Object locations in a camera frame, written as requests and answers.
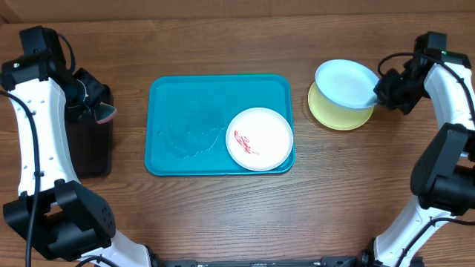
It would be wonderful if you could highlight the teal plastic serving tray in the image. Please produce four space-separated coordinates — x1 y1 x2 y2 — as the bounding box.
145 74 293 177

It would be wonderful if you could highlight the pink green scrub sponge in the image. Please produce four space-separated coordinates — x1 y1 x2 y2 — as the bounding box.
94 102 117 124

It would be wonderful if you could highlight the white plate with red stain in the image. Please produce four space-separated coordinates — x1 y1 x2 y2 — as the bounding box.
225 108 294 172

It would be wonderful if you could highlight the yellow plate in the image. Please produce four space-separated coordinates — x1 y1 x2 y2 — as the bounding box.
307 82 373 131

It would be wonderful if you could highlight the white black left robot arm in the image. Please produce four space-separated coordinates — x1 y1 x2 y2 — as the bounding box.
1 26 161 266

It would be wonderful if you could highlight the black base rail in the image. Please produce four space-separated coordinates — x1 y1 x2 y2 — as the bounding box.
151 257 361 267

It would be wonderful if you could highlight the light blue plate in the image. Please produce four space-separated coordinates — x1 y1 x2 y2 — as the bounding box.
315 59 379 110

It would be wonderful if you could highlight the black rectangular water tray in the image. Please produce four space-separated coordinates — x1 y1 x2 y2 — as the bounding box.
65 85 114 179

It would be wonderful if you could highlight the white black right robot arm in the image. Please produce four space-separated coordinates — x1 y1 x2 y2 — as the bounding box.
344 32 474 266

